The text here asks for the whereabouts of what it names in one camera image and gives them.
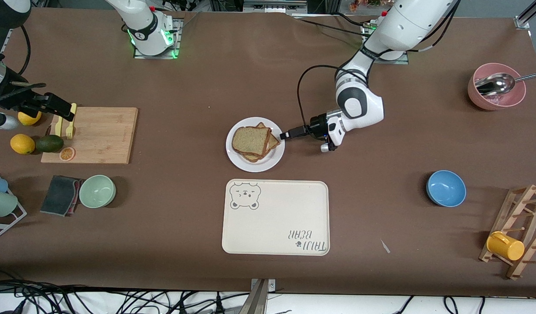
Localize light bread slice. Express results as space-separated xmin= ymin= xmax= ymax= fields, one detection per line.
xmin=232 ymin=126 xmax=272 ymax=157

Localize metal spoon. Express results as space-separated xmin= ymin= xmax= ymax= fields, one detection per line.
xmin=475 ymin=72 xmax=536 ymax=96

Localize pink bowl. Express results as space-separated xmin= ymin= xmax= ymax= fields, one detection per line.
xmin=468 ymin=63 xmax=526 ymax=111

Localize dark grey folded cloth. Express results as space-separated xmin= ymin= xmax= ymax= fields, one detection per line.
xmin=40 ymin=175 xmax=80 ymax=217

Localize colourful small items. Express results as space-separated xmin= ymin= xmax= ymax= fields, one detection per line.
xmin=350 ymin=0 xmax=382 ymax=11

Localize pale green bowl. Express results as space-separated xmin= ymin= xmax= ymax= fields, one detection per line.
xmin=79 ymin=175 xmax=116 ymax=208

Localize aluminium frame profile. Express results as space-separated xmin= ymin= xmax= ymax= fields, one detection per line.
xmin=514 ymin=0 xmax=536 ymax=30

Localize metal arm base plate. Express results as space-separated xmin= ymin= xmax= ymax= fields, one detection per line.
xmin=362 ymin=24 xmax=410 ymax=65
xmin=133 ymin=17 xmax=182 ymax=59

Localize black floor cable bundle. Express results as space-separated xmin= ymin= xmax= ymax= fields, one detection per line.
xmin=0 ymin=268 xmax=251 ymax=314

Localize wooden cutting board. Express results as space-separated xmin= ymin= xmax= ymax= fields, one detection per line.
xmin=41 ymin=107 xmax=139 ymax=165

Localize green avocado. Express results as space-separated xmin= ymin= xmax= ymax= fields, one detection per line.
xmin=35 ymin=135 xmax=65 ymax=153

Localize metal frame structure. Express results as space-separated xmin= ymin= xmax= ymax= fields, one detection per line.
xmin=242 ymin=0 xmax=310 ymax=14

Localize yellow plastic fork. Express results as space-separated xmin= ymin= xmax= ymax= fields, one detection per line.
xmin=66 ymin=103 xmax=77 ymax=140

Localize yellow mug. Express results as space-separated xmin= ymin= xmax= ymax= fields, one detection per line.
xmin=486 ymin=231 xmax=526 ymax=261

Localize cream bear print tray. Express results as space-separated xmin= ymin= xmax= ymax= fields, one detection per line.
xmin=222 ymin=179 xmax=330 ymax=256

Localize white round plate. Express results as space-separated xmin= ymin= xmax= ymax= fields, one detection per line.
xmin=225 ymin=116 xmax=286 ymax=173

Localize pink folded cloth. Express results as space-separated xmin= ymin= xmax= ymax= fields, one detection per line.
xmin=72 ymin=179 xmax=84 ymax=215

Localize metal camera stand post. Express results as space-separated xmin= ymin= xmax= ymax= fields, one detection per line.
xmin=239 ymin=278 xmax=276 ymax=314

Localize yellow lemon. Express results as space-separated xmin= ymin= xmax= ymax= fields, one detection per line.
xmin=10 ymin=134 xmax=36 ymax=155
xmin=18 ymin=111 xmax=42 ymax=126

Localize pale green cup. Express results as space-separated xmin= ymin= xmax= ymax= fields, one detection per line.
xmin=0 ymin=191 xmax=18 ymax=217

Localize wooden cup rack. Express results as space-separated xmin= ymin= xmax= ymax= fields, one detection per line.
xmin=478 ymin=184 xmax=536 ymax=280

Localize dark-crust toast slice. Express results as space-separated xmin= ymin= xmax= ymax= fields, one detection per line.
xmin=242 ymin=122 xmax=281 ymax=163

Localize blue bowl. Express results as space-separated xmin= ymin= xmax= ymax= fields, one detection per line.
xmin=426 ymin=170 xmax=467 ymax=208

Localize white wire rack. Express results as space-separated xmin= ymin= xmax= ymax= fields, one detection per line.
xmin=0 ymin=171 xmax=27 ymax=241

